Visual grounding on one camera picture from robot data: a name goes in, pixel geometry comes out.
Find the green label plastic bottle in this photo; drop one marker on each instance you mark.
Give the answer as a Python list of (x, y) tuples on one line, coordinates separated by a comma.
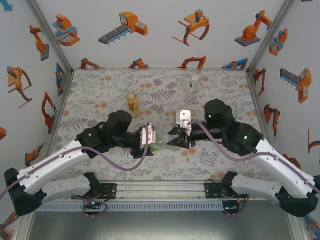
[(158, 145)]

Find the yellow tea bottle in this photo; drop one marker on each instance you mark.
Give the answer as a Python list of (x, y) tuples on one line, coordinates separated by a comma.
[(133, 107)]

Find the pale yellow bottle cap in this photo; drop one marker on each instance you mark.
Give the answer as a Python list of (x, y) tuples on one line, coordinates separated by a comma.
[(193, 112)]

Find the clear plastic bottle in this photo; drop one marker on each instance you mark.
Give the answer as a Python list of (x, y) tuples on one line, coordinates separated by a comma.
[(192, 93)]

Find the white bottle cap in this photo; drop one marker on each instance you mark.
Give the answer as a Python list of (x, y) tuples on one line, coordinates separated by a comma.
[(195, 79)]

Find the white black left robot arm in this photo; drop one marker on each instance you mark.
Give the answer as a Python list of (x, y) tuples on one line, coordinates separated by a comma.
[(62, 186)]

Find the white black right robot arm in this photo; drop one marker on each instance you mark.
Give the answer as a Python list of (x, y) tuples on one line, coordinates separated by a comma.
[(252, 186)]

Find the floral tablecloth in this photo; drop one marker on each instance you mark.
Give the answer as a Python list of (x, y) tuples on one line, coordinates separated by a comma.
[(105, 85)]

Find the small circuit board green light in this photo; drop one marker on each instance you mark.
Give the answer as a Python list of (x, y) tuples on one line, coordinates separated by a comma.
[(92, 203), (231, 207)]

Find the grey metal panel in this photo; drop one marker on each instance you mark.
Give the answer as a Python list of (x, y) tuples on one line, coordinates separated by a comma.
[(160, 227)]

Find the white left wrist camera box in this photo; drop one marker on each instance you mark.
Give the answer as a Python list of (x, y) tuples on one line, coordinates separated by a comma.
[(147, 136)]

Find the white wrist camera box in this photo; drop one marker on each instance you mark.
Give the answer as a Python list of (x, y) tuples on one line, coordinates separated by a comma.
[(183, 117), (147, 136)]

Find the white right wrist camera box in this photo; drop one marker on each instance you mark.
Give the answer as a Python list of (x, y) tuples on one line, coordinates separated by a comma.
[(183, 117)]

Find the slim aluminium table rail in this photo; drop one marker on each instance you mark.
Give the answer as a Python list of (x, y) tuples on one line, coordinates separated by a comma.
[(63, 100), (257, 100)]

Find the wide aluminium frame rail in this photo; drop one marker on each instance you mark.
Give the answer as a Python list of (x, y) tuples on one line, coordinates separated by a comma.
[(160, 191)]

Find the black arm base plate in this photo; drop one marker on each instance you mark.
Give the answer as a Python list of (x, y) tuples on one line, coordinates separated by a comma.
[(111, 191), (211, 191)]

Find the aluminium frame post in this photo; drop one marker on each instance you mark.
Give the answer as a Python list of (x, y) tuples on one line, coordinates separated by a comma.
[(269, 37), (51, 37)]

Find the aluminium frame leg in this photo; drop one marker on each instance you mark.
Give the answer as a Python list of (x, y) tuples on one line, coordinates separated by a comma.
[(298, 230), (22, 230)]

